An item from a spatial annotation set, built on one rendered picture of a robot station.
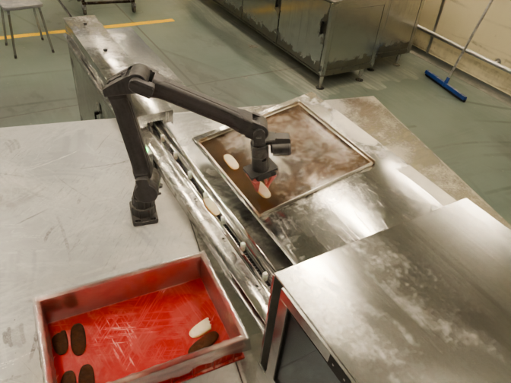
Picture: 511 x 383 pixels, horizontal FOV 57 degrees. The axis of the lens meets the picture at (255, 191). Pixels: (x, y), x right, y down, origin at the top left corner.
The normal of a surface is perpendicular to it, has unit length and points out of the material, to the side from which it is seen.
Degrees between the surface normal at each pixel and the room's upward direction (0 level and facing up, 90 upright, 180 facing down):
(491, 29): 90
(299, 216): 10
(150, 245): 0
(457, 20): 90
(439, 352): 0
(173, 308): 0
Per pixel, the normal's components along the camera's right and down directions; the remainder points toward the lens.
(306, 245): -0.07, -0.72
